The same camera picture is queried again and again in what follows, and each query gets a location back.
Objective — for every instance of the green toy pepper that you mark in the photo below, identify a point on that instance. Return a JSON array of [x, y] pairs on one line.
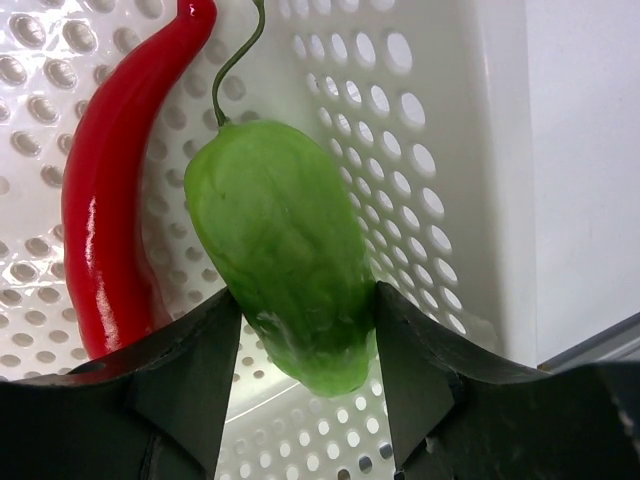
[[271, 211]]

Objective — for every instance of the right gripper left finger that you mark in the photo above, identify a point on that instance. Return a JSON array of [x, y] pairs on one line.
[[153, 410]]

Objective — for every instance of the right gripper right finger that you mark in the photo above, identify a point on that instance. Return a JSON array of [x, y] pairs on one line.
[[458, 411]]

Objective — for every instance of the aluminium frame rail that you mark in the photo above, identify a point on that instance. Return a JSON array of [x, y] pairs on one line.
[[619, 342]]

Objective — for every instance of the red toy chili pepper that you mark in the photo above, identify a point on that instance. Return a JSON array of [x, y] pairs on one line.
[[112, 287]]

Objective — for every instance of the white perforated plastic basket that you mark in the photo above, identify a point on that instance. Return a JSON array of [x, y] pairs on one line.
[[424, 106]]

